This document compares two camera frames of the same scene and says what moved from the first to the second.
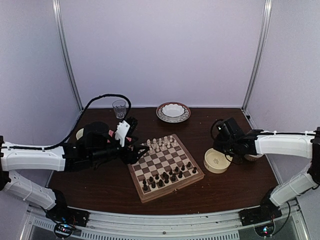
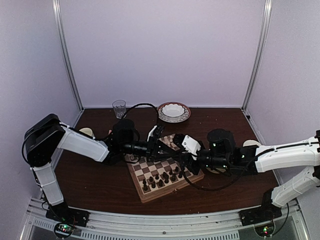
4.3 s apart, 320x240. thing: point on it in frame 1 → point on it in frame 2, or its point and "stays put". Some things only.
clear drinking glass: x=119 y=106 stays put
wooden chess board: x=166 y=167 stays put
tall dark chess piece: x=166 y=176 stays put
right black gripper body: x=226 y=147 → x=223 y=159
